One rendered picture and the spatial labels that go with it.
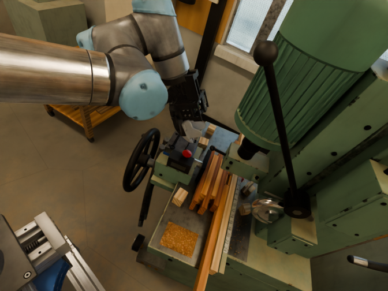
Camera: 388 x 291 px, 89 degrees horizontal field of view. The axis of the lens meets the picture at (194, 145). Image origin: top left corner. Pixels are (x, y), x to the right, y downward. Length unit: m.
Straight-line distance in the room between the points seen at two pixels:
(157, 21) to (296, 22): 0.24
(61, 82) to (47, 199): 1.52
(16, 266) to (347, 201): 0.81
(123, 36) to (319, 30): 0.31
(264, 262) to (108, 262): 1.02
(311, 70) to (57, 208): 1.65
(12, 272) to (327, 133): 0.83
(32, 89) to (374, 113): 0.53
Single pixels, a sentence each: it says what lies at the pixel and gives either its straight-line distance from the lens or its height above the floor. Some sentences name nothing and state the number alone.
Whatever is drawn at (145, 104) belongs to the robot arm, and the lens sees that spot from 0.31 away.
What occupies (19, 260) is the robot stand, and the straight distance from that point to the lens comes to 0.77.
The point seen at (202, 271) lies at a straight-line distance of 0.60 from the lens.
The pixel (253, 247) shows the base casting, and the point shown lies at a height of 0.80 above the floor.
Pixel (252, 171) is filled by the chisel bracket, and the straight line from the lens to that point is 0.65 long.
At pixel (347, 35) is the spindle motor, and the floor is 1.46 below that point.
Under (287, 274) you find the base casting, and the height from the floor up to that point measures 0.80.
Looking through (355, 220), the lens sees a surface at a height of 1.21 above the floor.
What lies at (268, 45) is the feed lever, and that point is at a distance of 0.32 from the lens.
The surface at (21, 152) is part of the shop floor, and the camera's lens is 2.08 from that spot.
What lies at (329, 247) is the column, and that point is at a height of 0.94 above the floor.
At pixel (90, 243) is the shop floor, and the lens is 1.59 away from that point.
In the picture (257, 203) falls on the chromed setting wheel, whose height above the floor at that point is 1.04.
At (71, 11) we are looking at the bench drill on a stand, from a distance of 2.56.
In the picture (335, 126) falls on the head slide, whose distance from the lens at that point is 0.49.
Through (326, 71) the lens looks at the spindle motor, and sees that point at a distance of 0.41.
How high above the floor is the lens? 1.51
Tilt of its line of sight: 47 degrees down
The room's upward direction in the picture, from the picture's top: 21 degrees clockwise
